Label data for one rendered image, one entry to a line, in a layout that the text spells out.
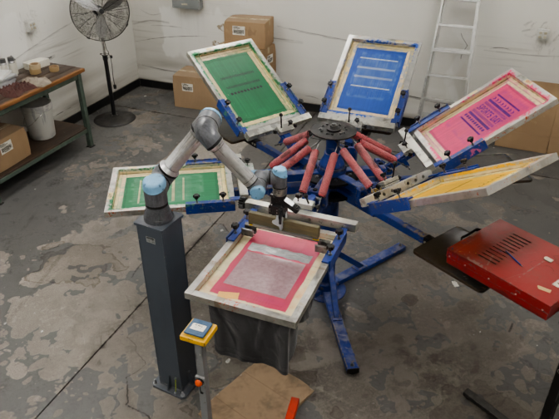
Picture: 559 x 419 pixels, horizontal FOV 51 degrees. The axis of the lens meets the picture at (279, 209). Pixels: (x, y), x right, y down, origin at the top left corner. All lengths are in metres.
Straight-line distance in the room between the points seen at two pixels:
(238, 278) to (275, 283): 0.20
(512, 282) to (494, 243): 0.32
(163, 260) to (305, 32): 4.63
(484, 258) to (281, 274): 1.02
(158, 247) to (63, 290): 1.76
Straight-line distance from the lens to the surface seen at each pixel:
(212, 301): 2.89
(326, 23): 7.18
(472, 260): 3.08
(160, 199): 3.02
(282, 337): 2.99
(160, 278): 3.26
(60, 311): 4.59
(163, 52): 8.27
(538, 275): 3.09
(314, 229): 3.12
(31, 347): 4.37
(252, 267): 3.14
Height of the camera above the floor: 2.85
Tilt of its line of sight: 32 degrees down
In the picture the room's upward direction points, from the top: straight up
